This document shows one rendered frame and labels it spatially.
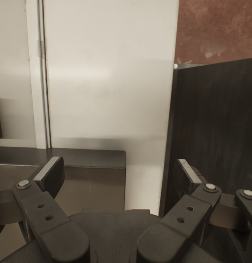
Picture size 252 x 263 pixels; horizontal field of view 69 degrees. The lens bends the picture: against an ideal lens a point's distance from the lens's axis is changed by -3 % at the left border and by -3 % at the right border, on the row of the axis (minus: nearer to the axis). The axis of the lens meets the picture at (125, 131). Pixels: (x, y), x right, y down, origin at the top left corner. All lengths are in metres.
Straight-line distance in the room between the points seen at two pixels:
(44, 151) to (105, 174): 0.07
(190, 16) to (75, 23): 0.95
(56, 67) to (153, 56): 0.09
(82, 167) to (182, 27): 0.99
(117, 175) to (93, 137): 0.05
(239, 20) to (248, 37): 0.10
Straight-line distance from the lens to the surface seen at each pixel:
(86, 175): 0.16
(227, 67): 0.58
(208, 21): 1.14
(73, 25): 0.19
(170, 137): 1.08
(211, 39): 1.12
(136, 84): 0.18
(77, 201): 0.18
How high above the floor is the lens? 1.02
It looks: 74 degrees down
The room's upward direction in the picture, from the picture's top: 178 degrees clockwise
